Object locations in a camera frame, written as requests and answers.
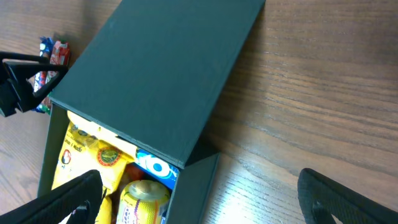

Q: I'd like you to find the red KitKat bar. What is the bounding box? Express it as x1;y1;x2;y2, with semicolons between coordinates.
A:
42;40;71;114

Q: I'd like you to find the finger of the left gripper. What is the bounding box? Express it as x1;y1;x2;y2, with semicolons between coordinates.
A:
1;52;68;117

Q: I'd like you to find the red Hacks candy bag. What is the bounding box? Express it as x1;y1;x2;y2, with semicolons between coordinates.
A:
119;164;145;188

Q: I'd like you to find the yellow Mentos roll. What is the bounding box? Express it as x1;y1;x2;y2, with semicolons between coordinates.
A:
116;180;170;224

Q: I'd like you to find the yellow Hacks candy bag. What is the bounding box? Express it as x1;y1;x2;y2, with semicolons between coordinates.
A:
52;111;134;223

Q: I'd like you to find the blue Oreo cookie pack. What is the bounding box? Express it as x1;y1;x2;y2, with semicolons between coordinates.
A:
136;149;179;190

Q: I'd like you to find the purple Dairy Milk bar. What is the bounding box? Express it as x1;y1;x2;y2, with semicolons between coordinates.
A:
33;37;54;113

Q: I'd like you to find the small dark blue box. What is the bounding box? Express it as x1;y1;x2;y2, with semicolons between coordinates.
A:
160;212;167;224

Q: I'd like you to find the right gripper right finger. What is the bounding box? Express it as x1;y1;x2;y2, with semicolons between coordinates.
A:
297;168;397;224

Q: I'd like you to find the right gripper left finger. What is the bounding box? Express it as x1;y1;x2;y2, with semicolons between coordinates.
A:
1;170;104;224

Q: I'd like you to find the dark green box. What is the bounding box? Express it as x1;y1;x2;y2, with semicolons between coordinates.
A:
38;0;264;223

